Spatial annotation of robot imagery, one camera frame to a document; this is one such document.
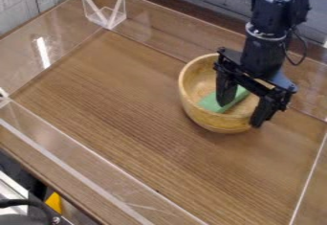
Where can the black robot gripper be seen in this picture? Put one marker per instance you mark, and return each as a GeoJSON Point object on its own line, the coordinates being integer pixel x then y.
{"type": "Point", "coordinates": [257, 69]}

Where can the green rectangular block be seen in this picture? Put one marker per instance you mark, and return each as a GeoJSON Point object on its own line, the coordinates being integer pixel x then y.
{"type": "Point", "coordinates": [210, 104]}

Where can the brown wooden bowl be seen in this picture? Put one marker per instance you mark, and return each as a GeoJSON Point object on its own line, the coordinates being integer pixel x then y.
{"type": "Point", "coordinates": [197, 83]}

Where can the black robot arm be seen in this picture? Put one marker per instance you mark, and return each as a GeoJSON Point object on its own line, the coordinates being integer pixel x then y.
{"type": "Point", "coordinates": [280, 15]}

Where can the clear acrylic corner bracket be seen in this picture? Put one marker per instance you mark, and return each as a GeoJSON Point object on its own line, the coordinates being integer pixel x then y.
{"type": "Point", "coordinates": [106, 17]}

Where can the clear acrylic front wall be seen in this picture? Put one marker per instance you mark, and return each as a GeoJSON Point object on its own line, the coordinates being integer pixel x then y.
{"type": "Point", "coordinates": [104, 190]}

